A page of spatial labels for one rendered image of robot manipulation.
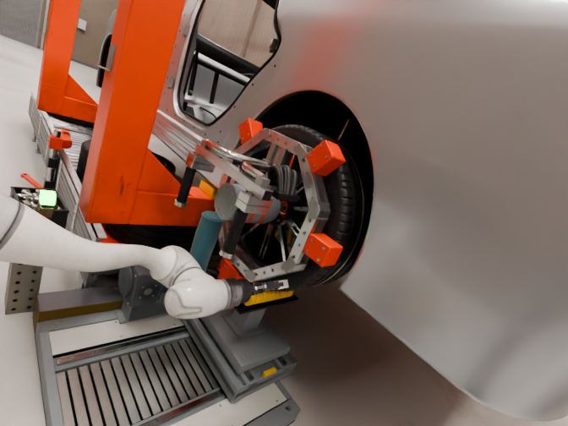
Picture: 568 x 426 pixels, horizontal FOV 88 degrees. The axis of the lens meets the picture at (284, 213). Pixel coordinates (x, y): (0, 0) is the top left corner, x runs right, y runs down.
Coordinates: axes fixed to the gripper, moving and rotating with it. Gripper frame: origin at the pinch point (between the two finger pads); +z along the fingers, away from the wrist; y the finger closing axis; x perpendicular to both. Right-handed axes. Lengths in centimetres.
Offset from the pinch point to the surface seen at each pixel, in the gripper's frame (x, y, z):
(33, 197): 48, -58, -63
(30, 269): 25, -84, -60
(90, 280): 19, -86, -38
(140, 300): 5, -56, -27
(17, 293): 17, -92, -63
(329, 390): -56, -34, 57
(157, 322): -6, -73, -13
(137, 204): 44, -47, -30
